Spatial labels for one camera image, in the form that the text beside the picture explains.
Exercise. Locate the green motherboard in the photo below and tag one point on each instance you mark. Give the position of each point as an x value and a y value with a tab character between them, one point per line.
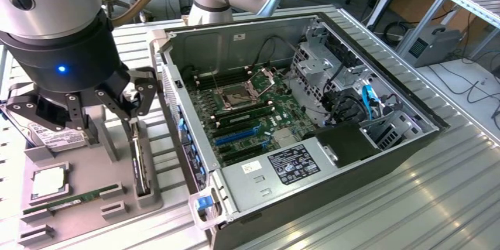
282	106

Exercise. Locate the black open PC case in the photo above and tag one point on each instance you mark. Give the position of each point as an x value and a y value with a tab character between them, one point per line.
351	191

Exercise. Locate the grey power supply unit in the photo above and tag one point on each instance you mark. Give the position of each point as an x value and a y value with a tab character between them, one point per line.
250	185

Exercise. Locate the green RAM stick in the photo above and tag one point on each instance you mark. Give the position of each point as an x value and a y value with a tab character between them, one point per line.
244	116
70	201

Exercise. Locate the hard disk with blue carrier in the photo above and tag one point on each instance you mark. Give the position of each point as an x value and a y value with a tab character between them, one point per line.
55	140

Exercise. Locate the blue expansion slot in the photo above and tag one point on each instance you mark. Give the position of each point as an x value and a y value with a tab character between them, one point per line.
234	138

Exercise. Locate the silver chipset heatsink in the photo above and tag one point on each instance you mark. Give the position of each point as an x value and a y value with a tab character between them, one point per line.
287	137

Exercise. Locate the silver CPU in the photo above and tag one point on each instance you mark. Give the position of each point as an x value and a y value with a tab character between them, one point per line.
48	181

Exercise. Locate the silver CPU socket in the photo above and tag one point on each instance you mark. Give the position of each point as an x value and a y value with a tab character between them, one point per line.
234	97

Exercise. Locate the silver socket cover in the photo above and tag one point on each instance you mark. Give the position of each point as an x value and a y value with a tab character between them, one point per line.
264	71

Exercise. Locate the blue case latch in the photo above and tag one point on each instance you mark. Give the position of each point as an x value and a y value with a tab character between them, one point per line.
203	203

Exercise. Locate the blue slot clip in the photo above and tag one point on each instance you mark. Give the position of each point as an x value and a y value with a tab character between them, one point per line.
190	138
180	124
198	159
202	173

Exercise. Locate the thin metal locking lever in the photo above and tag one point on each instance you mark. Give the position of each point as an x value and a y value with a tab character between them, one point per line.
215	78

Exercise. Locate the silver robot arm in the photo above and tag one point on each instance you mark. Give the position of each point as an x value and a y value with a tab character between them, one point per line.
47	4

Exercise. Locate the black plastic shroud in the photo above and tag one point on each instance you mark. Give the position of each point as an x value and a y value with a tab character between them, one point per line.
343	144

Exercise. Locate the green graphics card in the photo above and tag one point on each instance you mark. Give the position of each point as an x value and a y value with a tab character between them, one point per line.
139	159

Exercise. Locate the long black expansion slot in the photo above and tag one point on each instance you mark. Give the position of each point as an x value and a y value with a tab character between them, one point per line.
246	156
234	129
242	150

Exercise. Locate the black RAM slot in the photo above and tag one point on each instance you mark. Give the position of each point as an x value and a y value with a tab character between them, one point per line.
204	82
200	75
250	104
206	86
202	79
250	107

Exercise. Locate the grey parts rack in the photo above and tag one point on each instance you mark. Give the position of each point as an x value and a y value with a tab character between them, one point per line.
98	182

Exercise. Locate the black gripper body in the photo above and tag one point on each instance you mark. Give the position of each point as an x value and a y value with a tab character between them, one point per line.
63	56

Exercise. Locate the silver disk bay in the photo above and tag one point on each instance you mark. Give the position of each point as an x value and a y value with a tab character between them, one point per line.
312	65
391	133

